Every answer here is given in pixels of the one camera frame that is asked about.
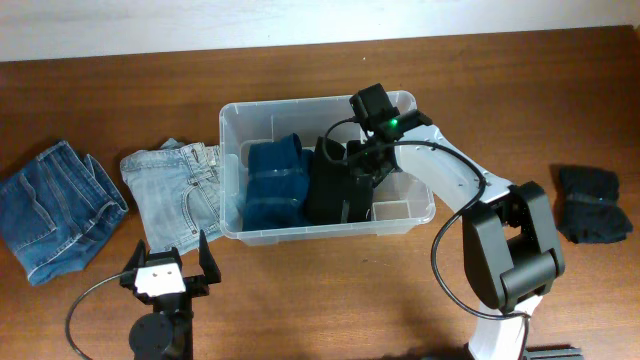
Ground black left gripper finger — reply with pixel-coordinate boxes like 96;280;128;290
124;240;147;272
199;230;220;280

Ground black garment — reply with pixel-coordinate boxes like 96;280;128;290
304;136;374;226

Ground light blue jeans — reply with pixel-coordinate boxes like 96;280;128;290
120;138;222;255

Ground teal blue garment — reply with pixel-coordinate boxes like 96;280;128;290
243;133;314;231

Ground dark navy garment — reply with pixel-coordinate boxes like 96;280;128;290
558;165;634;244

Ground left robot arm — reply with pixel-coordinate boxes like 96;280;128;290
120;232;221;360

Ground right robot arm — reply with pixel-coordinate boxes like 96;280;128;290
345;84;583;359

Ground clear plastic storage container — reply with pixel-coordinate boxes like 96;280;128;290
219;95;436;246

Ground dark blue folded jeans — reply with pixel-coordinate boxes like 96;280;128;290
1;141;129;286

